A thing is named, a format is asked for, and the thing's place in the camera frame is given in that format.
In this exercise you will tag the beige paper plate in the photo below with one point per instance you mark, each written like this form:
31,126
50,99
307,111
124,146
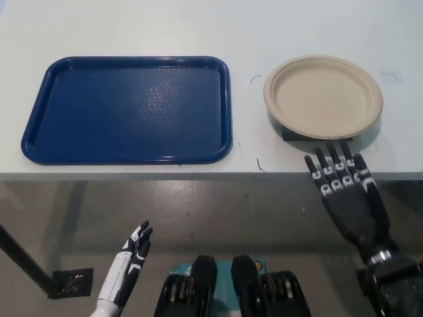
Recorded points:
325,95

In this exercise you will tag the blue plastic tray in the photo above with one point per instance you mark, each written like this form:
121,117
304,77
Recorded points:
99,125

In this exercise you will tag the right robot hand black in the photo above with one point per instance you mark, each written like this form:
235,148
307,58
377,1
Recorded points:
353,211

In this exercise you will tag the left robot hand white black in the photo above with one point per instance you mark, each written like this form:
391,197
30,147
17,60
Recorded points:
122,274

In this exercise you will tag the robot right black body block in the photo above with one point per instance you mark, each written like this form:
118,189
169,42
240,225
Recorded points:
244,277

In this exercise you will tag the robot black body block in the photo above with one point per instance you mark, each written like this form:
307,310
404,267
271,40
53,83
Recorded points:
201,274
244,277

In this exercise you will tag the black table leg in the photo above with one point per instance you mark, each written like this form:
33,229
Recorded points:
23,254

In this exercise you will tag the robot left black body block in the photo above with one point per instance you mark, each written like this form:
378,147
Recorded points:
201,274

